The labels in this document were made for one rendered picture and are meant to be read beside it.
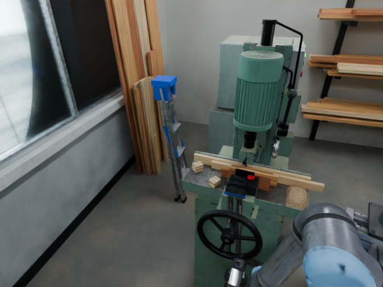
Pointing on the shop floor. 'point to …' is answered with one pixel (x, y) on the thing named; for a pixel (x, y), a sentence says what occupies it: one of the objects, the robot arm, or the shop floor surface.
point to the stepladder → (171, 129)
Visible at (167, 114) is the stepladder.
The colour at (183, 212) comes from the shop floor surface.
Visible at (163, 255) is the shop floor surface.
